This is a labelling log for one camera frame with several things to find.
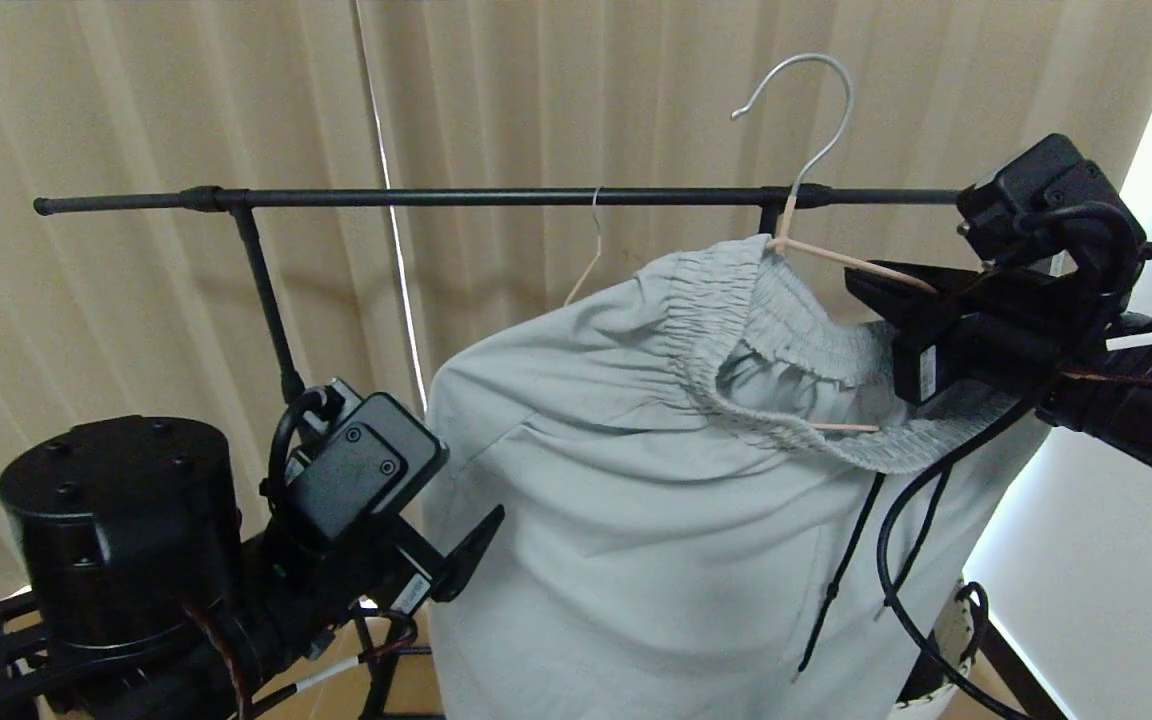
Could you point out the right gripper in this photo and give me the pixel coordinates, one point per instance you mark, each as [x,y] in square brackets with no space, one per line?
[1016,345]

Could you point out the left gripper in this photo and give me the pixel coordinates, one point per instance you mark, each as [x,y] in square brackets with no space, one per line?
[336,590]

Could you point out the pink clothes hanger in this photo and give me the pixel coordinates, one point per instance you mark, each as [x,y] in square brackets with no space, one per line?
[586,275]
[866,268]

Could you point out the pale grey shorts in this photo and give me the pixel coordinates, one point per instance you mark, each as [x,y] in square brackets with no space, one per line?
[636,500]

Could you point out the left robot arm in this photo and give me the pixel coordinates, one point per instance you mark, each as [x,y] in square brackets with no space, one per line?
[116,530]

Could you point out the white laundry basket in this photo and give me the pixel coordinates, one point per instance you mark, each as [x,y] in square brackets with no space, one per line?
[951,640]

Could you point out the black clothes rack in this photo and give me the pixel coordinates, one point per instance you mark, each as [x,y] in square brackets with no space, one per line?
[486,197]

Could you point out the beige curtain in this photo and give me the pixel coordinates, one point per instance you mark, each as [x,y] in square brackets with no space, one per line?
[136,100]

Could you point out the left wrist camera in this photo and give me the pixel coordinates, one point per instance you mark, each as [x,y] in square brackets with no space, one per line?
[356,470]

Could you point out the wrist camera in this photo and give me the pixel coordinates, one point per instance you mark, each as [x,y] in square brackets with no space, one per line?
[1036,190]
[356,470]

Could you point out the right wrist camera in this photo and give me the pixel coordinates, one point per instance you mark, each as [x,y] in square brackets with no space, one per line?
[1036,190]

